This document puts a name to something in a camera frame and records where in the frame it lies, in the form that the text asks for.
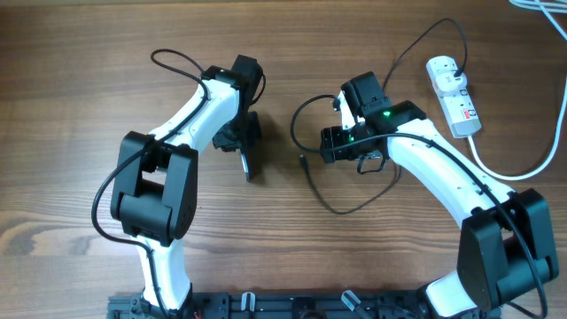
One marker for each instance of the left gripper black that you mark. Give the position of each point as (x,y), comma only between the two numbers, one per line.
(254,133)

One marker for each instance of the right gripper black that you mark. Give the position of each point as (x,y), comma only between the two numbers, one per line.
(332,136)

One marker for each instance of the blue Galaxy smartphone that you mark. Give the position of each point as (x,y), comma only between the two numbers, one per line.
(246,167)

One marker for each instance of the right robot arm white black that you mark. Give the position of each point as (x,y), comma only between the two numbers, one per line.
(507,246)

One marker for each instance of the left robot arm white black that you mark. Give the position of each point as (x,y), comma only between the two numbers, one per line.
(156,179)

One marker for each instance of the white charger plug adapter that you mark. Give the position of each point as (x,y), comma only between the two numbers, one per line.
(447,83)

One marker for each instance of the white power strip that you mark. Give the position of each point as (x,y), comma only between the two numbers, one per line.
(461,115)

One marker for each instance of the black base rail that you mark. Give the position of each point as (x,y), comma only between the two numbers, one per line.
(390,304)

